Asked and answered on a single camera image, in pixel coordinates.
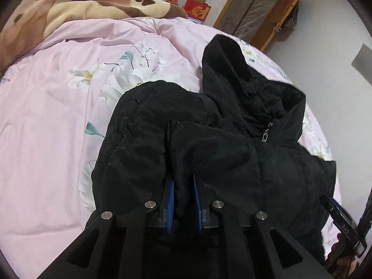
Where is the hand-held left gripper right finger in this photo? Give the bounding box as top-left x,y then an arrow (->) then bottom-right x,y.
192,174 -> 335,279

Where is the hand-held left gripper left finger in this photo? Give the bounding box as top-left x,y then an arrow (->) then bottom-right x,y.
38,179 -> 176,279

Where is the black padded jacket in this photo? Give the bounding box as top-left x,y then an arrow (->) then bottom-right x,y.
91,34 -> 339,268

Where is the person's right hand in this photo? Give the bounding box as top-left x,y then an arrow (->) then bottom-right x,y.
326,235 -> 359,279

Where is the pink floral duvet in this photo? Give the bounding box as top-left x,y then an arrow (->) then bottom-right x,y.
0,16 -> 342,265

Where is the red gift box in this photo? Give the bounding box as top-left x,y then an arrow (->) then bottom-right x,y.
183,0 -> 212,23

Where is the wooden door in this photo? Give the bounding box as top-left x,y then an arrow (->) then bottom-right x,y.
213,0 -> 307,51

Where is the hanging dark bag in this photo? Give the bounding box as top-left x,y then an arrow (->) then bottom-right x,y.
280,4 -> 300,34

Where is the brown bear print blanket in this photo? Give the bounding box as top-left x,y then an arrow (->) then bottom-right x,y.
0,0 -> 196,73

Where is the grey paper on wall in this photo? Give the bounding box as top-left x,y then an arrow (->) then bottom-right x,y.
351,43 -> 372,77

